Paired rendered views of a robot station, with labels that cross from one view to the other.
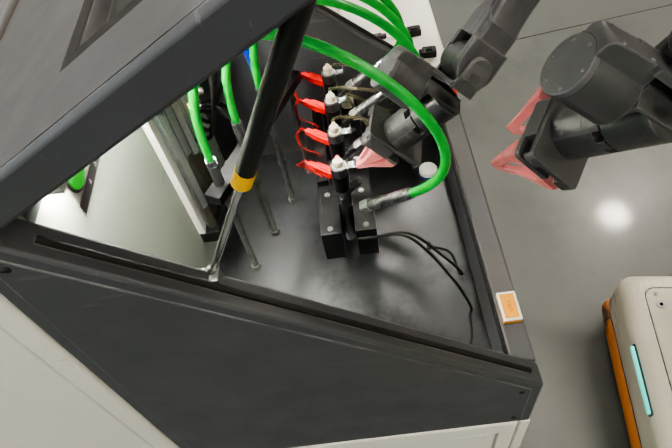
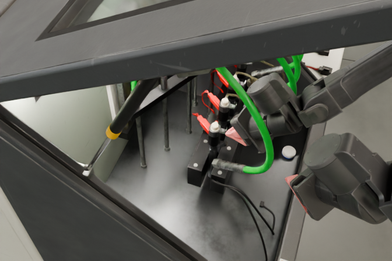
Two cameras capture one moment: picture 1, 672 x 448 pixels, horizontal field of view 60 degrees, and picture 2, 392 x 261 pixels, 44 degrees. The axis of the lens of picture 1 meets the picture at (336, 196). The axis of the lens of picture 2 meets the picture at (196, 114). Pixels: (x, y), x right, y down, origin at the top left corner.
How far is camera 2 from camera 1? 22 cm
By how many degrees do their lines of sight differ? 9
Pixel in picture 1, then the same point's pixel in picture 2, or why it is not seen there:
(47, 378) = not seen: outside the picture
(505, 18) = (350, 85)
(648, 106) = (360, 196)
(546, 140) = (310, 183)
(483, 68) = (322, 112)
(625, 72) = (350, 170)
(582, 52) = (331, 147)
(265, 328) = (105, 215)
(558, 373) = not seen: outside the picture
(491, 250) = (294, 228)
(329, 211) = (200, 153)
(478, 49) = (324, 98)
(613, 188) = not seen: outside the picture
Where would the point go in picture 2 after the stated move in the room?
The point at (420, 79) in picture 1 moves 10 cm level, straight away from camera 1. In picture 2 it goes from (279, 101) to (297, 69)
